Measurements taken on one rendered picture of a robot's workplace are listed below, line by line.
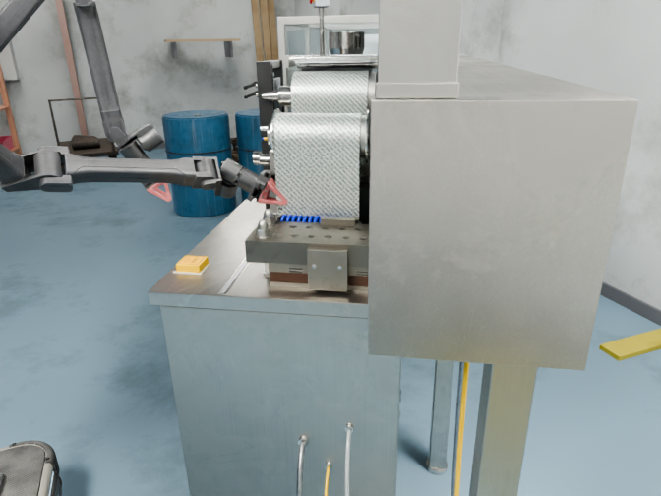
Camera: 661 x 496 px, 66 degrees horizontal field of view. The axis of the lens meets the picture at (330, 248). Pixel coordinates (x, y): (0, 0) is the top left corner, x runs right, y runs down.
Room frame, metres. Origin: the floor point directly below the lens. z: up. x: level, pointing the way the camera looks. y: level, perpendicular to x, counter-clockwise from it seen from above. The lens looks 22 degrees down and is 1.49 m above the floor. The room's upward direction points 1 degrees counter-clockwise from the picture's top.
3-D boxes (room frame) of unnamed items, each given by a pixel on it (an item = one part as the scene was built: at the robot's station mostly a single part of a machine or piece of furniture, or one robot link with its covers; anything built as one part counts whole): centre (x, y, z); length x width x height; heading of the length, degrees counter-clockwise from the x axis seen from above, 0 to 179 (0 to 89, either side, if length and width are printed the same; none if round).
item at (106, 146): (6.50, 3.06, 0.48); 1.21 x 0.72 x 0.96; 23
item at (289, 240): (1.27, 0.01, 1.00); 0.40 x 0.16 x 0.06; 81
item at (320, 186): (1.39, 0.03, 1.11); 0.23 x 0.01 x 0.18; 81
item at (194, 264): (1.35, 0.40, 0.91); 0.07 x 0.07 x 0.02; 81
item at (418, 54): (2.05, -0.33, 1.55); 3.08 x 0.08 x 0.23; 171
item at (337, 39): (2.16, -0.08, 1.50); 0.14 x 0.14 x 0.06
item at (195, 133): (4.86, 0.89, 0.46); 1.25 x 0.77 x 0.92; 109
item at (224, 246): (2.39, -0.04, 0.88); 2.52 x 0.66 x 0.04; 171
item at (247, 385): (2.39, -0.06, 0.43); 2.52 x 0.64 x 0.86; 171
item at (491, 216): (2.04, -0.40, 1.29); 3.10 x 0.28 x 0.30; 171
